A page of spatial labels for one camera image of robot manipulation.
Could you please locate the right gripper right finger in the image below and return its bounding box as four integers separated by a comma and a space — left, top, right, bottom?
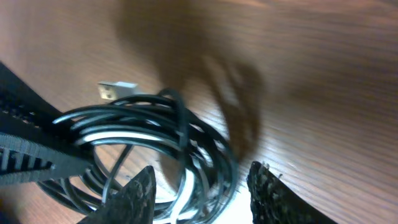
247, 161, 336, 224

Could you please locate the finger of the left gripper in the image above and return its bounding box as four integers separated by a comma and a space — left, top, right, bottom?
1, 64, 93, 185

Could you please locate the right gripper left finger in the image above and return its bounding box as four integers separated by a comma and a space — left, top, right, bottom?
78, 166, 156, 224

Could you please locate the white cable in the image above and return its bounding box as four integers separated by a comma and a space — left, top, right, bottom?
52, 80, 224, 224

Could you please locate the black cable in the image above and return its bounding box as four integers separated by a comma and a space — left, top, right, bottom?
35, 88, 240, 224

